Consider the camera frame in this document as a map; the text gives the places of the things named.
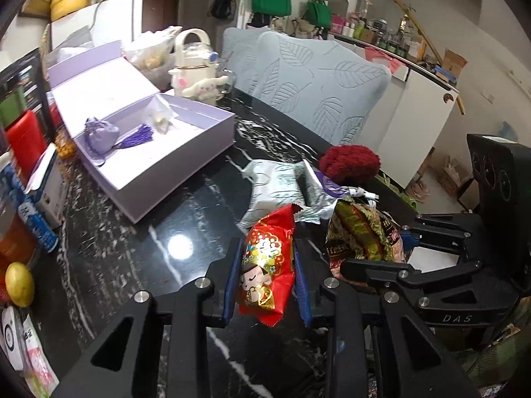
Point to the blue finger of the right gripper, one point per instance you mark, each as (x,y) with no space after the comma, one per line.
(409,241)

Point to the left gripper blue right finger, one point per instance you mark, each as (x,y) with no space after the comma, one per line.
(301,289)

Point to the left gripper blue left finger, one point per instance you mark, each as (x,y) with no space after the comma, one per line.
(232,285)

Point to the red cartoon snack packet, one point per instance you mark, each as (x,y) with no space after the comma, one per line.
(267,266)

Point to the gold patterned snack packet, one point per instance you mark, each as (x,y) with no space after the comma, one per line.
(361,232)

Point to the silver purple foil packet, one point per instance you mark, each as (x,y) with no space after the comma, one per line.
(320,192)

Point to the dark red fluffy yarn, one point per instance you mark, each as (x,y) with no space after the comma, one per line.
(356,164)

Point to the lavender drawstring pouch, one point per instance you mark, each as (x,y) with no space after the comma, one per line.
(103,138)

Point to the clear plastic zip bag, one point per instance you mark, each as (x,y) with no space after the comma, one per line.
(160,115)

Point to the open lavender gift box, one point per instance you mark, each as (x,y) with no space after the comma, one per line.
(99,84)

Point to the front blue leaf cushion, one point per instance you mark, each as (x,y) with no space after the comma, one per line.
(320,84)

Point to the blue leaf cushion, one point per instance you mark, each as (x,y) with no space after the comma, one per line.
(320,84)
(239,55)

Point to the cardboard box on counter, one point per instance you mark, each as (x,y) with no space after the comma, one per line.
(453,63)

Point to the clear glass mug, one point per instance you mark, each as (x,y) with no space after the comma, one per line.
(225,79)

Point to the blue tablet tube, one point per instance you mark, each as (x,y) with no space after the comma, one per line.
(37,224)

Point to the yellow lemon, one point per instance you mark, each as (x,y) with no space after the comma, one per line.
(19,284)

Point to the white blue medicine box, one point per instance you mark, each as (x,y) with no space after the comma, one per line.
(47,187)

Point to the cream cinnamoroll water bottle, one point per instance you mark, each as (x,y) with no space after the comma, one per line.
(196,66)

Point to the rear blue leaf cushion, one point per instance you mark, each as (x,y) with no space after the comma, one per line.
(239,55)

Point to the lower green tote bag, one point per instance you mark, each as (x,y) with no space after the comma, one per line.
(318,14)

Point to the white plastic food bag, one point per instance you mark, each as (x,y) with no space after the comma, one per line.
(152,54)

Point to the red lidded bottle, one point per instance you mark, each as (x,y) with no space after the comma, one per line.
(27,142)

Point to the dark hanging handbag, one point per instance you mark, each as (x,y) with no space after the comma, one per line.
(223,10)

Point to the white mini fridge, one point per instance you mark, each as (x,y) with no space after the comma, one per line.
(107,21)

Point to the dark brown door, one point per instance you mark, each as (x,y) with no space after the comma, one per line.
(157,15)

